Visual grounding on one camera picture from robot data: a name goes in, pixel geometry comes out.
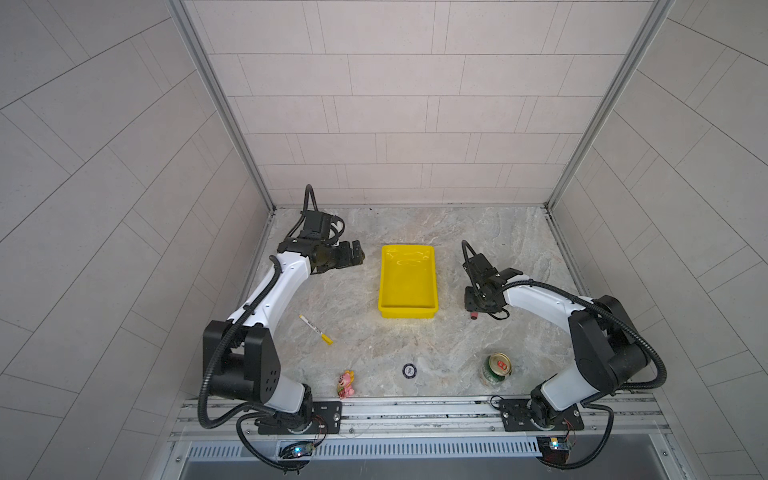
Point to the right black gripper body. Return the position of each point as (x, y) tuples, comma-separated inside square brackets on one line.
[(474, 301)]

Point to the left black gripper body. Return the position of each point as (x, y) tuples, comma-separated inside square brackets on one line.
[(334, 256)]

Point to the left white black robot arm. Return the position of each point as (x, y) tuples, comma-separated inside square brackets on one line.
[(241, 366)]

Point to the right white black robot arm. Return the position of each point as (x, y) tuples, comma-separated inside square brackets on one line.
[(609, 352)]

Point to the yellow plastic bin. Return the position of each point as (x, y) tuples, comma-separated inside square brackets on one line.
[(408, 282)]

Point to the green tin can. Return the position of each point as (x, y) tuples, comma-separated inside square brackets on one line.
[(496, 368)]

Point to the white yellow marker pen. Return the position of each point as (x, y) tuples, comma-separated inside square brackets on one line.
[(319, 332)]

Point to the pink toy figure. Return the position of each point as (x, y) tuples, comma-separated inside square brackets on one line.
[(345, 388)]

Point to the right circuit board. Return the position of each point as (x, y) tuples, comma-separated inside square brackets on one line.
[(554, 449)]

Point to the circuit board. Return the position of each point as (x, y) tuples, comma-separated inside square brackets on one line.
[(554, 449), (298, 450)]

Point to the left circuit board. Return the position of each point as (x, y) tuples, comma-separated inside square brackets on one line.
[(298, 450)]

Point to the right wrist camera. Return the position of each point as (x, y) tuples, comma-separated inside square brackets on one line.
[(480, 267)]

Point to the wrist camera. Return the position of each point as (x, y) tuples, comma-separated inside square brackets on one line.
[(316, 226), (480, 267)]

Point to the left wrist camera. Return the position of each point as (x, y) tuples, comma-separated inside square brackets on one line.
[(316, 226)]

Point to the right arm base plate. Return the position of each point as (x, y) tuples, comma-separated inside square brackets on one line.
[(536, 415)]

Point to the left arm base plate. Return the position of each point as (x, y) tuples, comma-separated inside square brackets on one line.
[(323, 417)]

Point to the aluminium rail frame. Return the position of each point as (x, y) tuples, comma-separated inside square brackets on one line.
[(474, 416)]

